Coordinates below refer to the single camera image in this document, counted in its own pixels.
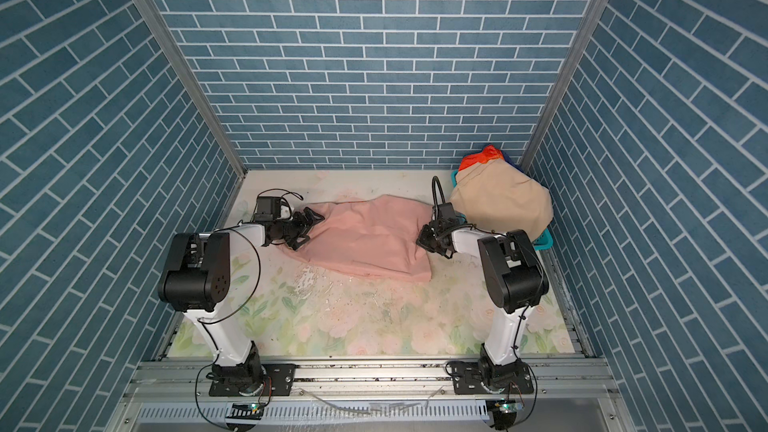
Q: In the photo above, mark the aluminium left corner post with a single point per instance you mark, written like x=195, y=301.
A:
x=150, y=13

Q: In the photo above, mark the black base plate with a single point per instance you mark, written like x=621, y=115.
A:
x=237, y=381
x=482, y=377

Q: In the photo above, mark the beige shorts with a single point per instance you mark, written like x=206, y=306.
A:
x=504, y=198

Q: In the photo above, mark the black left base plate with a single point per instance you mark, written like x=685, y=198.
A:
x=237, y=381

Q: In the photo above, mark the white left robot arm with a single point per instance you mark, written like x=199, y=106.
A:
x=196, y=281

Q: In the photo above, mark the red shorts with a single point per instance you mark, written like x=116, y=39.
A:
x=488, y=153

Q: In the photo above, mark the aluminium corner post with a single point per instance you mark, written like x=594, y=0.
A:
x=150, y=13
x=588, y=25

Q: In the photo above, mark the right controller board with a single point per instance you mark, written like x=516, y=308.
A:
x=503, y=413

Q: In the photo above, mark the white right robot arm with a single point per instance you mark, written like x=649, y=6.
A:
x=514, y=278

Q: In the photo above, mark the controller board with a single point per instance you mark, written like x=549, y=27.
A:
x=244, y=417
x=503, y=413

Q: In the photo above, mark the aluminium right corner post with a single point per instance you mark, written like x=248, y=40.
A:
x=588, y=25

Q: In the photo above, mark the aluminium front rail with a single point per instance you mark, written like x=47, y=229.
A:
x=571, y=393

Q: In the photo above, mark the pink shorts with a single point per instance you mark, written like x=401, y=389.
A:
x=372, y=239

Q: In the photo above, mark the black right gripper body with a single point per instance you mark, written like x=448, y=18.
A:
x=431, y=239

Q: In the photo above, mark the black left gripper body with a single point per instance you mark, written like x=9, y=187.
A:
x=279, y=225

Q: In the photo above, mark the left controller board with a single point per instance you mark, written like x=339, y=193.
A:
x=244, y=417

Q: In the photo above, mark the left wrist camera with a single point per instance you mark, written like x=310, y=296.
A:
x=267, y=209

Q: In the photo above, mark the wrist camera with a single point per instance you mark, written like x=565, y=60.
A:
x=267, y=209
x=446, y=215

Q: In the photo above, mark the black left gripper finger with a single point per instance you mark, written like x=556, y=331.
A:
x=296, y=242
x=311, y=218

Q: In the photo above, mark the teal plastic laundry basket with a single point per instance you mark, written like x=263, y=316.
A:
x=543, y=241

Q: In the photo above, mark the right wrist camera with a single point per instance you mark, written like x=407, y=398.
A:
x=446, y=215

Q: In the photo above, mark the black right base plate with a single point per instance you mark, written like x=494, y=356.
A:
x=482, y=377

